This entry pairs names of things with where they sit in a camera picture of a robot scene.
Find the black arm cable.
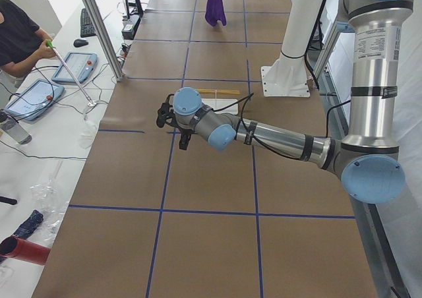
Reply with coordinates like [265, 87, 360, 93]
[237, 92, 352, 162]

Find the blue teach pendant far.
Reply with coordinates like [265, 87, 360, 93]
[51, 51, 98, 85]

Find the wooden rack bar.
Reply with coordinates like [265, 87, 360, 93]
[196, 88, 240, 95]

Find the green handled grabber stick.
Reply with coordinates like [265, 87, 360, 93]
[46, 39, 97, 107]

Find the black keyboard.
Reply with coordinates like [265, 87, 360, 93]
[80, 8, 96, 38]

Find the blue teach pendant near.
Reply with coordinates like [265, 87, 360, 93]
[5, 79, 65, 121]

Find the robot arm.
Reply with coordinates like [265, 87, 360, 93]
[156, 0, 413, 204]

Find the crumpled clear plastic wrap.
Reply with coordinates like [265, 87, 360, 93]
[30, 160, 69, 247]

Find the aluminium frame post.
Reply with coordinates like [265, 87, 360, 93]
[82, 0, 124, 82]

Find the black computer mouse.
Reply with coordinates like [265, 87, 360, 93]
[73, 38, 89, 47]

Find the purple towel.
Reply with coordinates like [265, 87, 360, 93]
[205, 0, 227, 26]

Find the white towel rack base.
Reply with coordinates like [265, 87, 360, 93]
[202, 98, 239, 115]

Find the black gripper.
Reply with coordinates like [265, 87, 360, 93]
[156, 94, 193, 150]

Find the dark blue folded cloth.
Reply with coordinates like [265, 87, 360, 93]
[14, 210, 44, 240]

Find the red cylinder tube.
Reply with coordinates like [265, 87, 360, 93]
[1, 235, 50, 266]

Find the blue teach pendant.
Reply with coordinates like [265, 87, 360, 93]
[51, 51, 98, 85]
[5, 79, 65, 121]

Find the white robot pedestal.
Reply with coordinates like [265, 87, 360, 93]
[261, 0, 323, 98]

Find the clear water bottle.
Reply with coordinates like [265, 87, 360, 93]
[0, 110, 32, 144]

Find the seated person in black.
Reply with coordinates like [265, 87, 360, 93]
[1, 0, 55, 90]

